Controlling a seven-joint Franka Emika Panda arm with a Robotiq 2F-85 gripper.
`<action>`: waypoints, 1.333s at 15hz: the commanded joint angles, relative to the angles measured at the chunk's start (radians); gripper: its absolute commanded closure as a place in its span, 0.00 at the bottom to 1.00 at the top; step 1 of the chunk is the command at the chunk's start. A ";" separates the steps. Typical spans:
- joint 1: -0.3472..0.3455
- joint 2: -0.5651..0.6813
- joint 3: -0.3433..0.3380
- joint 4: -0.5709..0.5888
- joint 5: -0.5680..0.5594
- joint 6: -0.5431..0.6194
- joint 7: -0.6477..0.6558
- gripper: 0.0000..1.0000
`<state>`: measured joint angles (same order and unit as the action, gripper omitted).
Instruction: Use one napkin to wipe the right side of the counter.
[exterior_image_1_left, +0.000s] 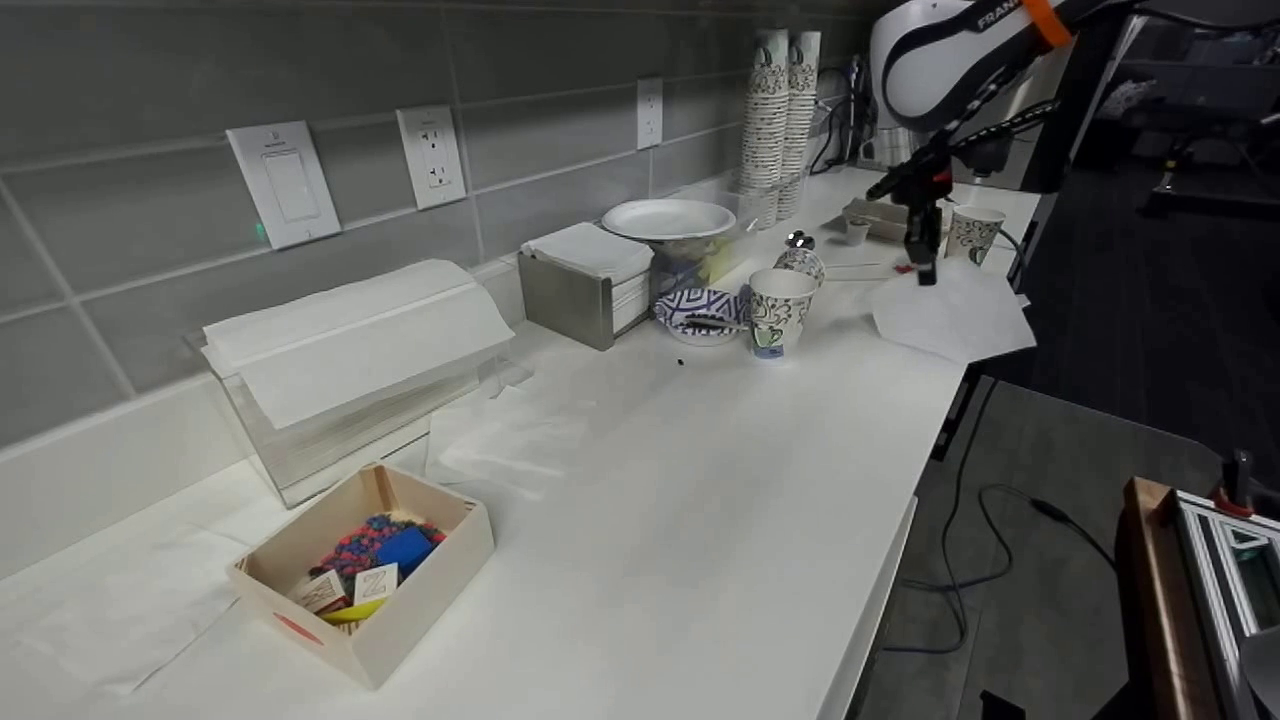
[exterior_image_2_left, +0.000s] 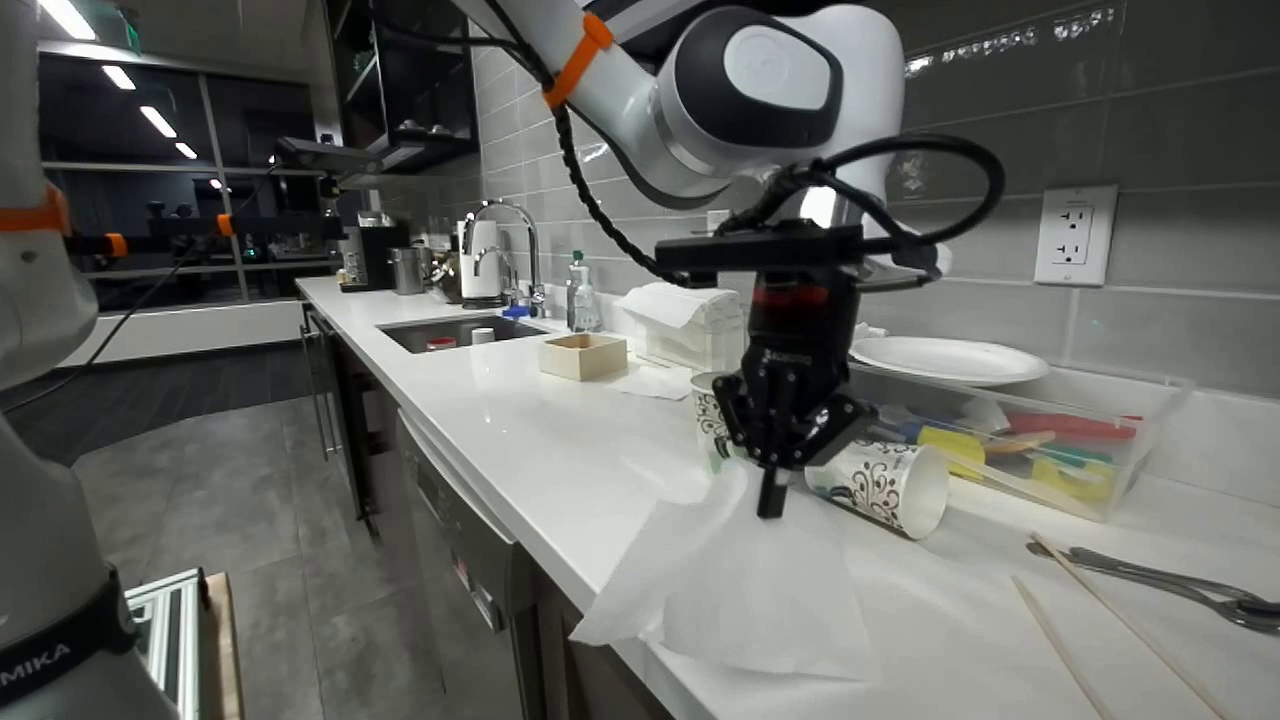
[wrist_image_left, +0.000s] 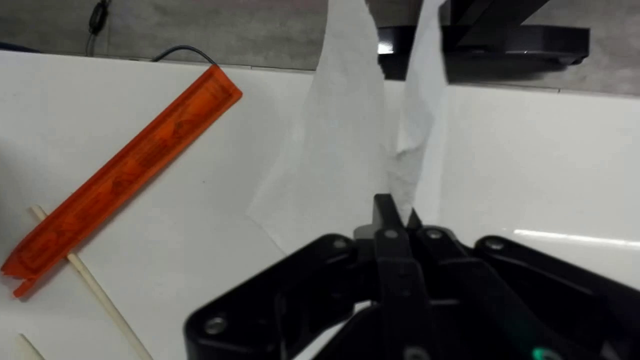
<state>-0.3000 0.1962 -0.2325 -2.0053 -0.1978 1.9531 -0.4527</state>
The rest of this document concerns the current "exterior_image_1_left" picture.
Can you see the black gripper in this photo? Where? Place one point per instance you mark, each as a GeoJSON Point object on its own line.
{"type": "Point", "coordinates": [914, 174]}

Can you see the white paper napkin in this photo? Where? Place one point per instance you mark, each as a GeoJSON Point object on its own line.
{"type": "Point", "coordinates": [506, 440]}
{"type": "Point", "coordinates": [123, 612]}
{"type": "Point", "coordinates": [952, 316]}

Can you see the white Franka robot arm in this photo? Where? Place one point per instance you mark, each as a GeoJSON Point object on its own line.
{"type": "Point", "coordinates": [934, 52]}

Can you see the grey napkin holder box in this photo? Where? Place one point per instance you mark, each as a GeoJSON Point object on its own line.
{"type": "Point", "coordinates": [583, 275]}

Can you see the flat white paper napkin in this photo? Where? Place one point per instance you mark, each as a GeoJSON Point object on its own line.
{"type": "Point", "coordinates": [123, 612]}
{"type": "Point", "coordinates": [506, 440]}

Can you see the clear napkin dispenser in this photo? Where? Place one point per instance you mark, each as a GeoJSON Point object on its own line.
{"type": "Point", "coordinates": [362, 344]}

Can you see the patterned paper cup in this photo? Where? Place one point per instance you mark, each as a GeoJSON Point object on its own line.
{"type": "Point", "coordinates": [778, 310]}
{"type": "Point", "coordinates": [973, 233]}

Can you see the metal utensil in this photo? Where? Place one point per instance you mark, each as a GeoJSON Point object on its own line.
{"type": "Point", "coordinates": [801, 253]}

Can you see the blue patterned bowl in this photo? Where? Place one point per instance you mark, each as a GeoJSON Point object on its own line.
{"type": "Point", "coordinates": [694, 310]}

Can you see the wooden board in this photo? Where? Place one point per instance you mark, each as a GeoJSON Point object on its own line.
{"type": "Point", "coordinates": [1151, 603]}

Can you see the blue packet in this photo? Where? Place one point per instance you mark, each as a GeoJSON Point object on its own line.
{"type": "Point", "coordinates": [401, 546]}

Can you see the small wooden box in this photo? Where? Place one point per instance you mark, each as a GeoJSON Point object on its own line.
{"type": "Point", "coordinates": [401, 624]}

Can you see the aluminium frame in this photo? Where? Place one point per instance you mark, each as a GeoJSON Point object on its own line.
{"type": "Point", "coordinates": [1226, 586]}

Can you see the white wall outlet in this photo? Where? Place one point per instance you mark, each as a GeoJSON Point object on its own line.
{"type": "Point", "coordinates": [431, 156]}

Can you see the white light switch plate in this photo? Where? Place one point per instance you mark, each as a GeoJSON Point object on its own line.
{"type": "Point", "coordinates": [286, 180]}

